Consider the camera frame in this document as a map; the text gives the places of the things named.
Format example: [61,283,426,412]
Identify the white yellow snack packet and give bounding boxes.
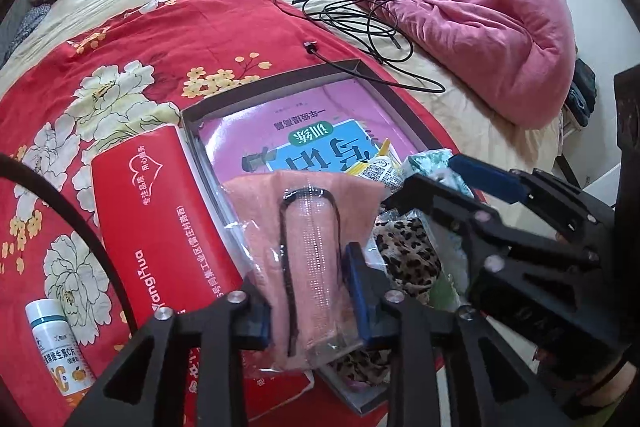
[345,137,406,192]

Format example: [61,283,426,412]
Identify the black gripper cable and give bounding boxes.
[0,153,138,338]

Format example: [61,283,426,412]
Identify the black cables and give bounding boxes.
[272,0,446,95]

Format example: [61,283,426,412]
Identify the pink towel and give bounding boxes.
[220,169,388,373]

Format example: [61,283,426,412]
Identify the pink book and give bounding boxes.
[197,77,418,198]

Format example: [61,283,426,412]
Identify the red floral blanket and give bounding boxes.
[0,0,446,427]

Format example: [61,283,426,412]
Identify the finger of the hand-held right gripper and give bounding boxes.
[447,153,618,233]
[382,173,601,310]

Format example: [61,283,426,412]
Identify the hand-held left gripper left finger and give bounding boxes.
[65,289,273,427]

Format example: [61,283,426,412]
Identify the white supplement bottle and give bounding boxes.
[25,299,98,410]

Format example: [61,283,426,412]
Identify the pink duvet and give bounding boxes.
[257,0,578,128]

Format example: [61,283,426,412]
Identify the grey shallow box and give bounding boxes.
[181,59,441,415]

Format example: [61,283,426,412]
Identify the blue patterned cloth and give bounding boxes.
[0,2,53,58]

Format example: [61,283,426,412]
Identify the person's right forearm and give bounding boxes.
[540,342,640,423]

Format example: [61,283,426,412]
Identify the green tissue packet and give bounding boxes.
[402,148,473,198]

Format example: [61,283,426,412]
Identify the leopard print cloth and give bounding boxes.
[320,214,443,393]

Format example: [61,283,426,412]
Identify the dark clothing pile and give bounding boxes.
[562,57,598,128]

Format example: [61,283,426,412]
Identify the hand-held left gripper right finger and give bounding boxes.
[344,241,571,427]

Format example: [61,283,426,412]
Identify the green sponge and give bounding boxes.
[427,227,473,313]

